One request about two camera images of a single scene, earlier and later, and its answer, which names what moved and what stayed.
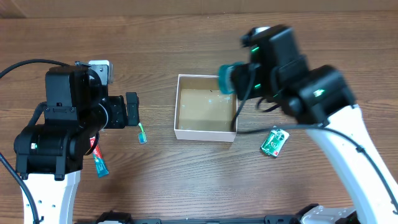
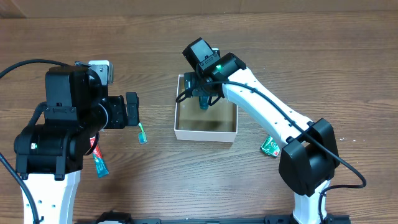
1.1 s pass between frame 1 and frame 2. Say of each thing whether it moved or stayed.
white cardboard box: stayed
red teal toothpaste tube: stayed
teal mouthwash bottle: moved
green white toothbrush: stayed
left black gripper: stayed
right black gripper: moved
